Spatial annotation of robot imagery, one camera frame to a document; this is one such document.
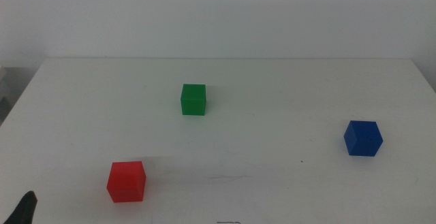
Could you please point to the red cube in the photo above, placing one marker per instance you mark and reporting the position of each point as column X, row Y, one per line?
column 126, row 183

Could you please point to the grey background furniture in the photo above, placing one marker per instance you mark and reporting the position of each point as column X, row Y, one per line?
column 2, row 84

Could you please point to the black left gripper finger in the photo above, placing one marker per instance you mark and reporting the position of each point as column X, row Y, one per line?
column 24, row 210

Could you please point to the blue cube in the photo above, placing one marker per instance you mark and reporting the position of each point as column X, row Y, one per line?
column 363, row 139

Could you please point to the green cube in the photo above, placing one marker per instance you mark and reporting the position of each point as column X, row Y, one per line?
column 193, row 100

